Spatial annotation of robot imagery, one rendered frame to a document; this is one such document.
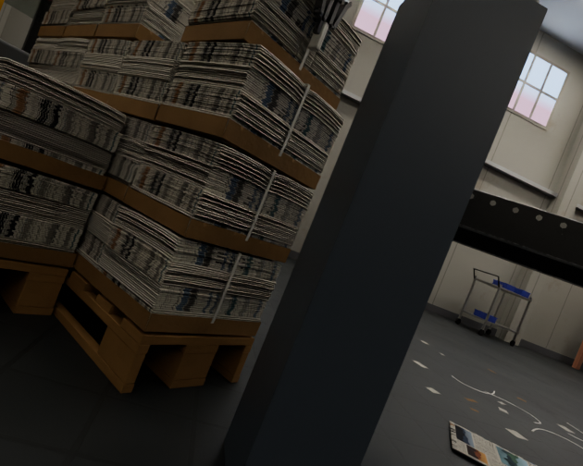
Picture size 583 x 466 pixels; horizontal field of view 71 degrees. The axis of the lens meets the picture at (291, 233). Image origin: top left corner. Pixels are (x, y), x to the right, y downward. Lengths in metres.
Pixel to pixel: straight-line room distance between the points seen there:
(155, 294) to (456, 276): 6.69
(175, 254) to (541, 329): 8.04
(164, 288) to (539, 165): 7.58
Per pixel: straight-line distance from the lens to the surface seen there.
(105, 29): 1.66
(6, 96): 1.17
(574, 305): 8.98
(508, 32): 0.86
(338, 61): 1.26
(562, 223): 1.41
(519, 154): 7.93
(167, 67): 1.22
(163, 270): 0.96
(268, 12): 1.08
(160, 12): 1.51
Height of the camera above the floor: 0.49
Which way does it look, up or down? 1 degrees down
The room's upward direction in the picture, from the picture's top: 22 degrees clockwise
